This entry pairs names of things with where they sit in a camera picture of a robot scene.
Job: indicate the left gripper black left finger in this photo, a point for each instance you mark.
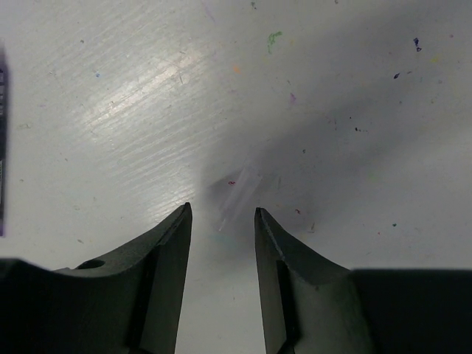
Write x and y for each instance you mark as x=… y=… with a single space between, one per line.
x=125 y=301

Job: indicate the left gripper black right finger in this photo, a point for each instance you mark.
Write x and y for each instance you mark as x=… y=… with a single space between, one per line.
x=310 y=304

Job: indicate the clear pen cap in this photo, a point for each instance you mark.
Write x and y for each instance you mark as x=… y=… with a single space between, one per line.
x=241 y=190

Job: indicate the purple pen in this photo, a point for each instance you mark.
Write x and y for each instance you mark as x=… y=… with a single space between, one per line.
x=5 y=90

